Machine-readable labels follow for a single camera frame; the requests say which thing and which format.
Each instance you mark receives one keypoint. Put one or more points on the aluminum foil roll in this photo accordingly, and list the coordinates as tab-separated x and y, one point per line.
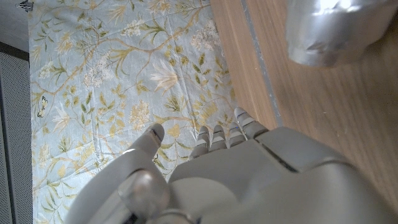
326	31

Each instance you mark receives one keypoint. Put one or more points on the floral printed backdrop cloth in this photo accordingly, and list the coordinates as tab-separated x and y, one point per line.
109	77

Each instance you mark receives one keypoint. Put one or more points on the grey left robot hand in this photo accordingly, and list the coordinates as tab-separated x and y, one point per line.
248	180

